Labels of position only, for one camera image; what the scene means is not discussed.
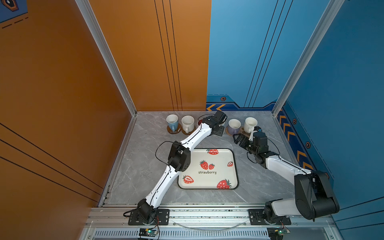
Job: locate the left green circuit board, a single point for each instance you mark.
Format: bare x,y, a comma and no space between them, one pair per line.
148,234

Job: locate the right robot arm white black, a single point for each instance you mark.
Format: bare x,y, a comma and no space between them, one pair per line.
314,195

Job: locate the aluminium front rail frame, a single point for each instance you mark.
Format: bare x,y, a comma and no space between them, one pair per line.
203,222

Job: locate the right aluminium corner post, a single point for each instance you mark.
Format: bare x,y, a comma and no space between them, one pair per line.
318,34

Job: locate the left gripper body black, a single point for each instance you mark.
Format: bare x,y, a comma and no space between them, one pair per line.
219,131

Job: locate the paw shaped wooden coaster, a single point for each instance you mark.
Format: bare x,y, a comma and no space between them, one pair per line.
242,131

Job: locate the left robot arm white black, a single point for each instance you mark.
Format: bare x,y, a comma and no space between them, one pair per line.
179,160

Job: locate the aluminium corner post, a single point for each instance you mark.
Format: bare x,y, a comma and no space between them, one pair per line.
318,34
99,38

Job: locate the light brown wooden round coaster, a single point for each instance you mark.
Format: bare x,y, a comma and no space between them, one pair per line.
189,133

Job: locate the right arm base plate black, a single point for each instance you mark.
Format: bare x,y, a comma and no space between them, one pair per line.
259,217

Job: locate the white strawberry tray black rim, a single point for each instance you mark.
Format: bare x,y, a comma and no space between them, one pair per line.
210,169

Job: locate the purple handled mug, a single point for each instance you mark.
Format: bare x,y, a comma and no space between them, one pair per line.
234,123

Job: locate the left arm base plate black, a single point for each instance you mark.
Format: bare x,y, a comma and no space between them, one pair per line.
159,216

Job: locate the right green circuit board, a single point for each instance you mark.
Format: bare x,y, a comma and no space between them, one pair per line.
277,234

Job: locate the left aluminium corner post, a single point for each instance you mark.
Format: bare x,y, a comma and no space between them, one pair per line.
99,38

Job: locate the green circuit board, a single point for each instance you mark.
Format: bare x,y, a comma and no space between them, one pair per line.
148,234
277,234

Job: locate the white speckled mug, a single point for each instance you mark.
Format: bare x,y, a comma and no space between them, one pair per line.
188,123

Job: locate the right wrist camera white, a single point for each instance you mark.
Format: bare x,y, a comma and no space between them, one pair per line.
255,130

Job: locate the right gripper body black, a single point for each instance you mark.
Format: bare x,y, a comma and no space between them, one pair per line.
246,144

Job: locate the woven rattan round coaster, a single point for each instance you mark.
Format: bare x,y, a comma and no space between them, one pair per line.
231,131

